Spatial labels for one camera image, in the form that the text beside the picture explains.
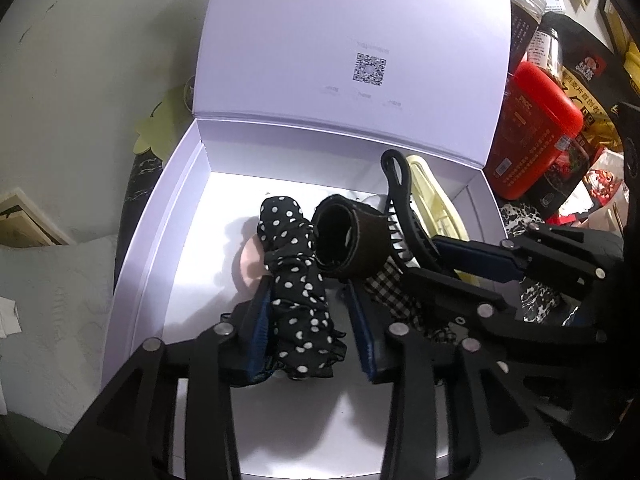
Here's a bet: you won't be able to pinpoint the cream hair claw clip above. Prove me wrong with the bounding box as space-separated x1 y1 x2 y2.
406 155 481 286

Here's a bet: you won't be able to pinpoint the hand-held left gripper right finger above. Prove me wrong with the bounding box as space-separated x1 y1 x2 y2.
347 282 551 480

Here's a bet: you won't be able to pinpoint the black polka dot scrunchie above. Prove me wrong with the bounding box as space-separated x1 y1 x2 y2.
256 194 347 383

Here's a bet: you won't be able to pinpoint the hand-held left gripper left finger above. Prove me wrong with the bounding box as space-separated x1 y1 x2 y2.
45 280 276 480

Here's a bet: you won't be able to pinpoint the gold picture frame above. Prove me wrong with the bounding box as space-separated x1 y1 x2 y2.
600 0 632 56

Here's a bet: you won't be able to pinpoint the red canister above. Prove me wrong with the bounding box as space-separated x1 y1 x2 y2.
482 61 585 200

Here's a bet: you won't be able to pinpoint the pale yellow flower-shaped pad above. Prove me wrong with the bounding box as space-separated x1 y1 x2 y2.
132 77 196 161

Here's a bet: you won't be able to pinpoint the black hair claw clip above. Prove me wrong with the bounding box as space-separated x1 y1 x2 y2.
380 149 451 273

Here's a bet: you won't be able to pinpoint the white gift box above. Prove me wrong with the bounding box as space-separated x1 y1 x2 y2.
100 0 513 478

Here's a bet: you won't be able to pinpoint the dark snack bag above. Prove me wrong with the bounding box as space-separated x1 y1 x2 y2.
560 12 618 128

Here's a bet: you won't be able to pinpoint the black white checkered scrunchie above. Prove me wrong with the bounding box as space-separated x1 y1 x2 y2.
364 262 456 343

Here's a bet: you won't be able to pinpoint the red snack bag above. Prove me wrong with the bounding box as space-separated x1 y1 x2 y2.
550 155 626 221

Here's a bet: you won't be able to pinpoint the white cloth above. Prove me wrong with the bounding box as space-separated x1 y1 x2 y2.
0 295 23 338

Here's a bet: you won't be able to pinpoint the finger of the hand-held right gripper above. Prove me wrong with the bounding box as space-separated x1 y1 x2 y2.
432 227 616 288
402 269 608 361

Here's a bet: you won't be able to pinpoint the small glass jar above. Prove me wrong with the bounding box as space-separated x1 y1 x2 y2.
527 12 568 83

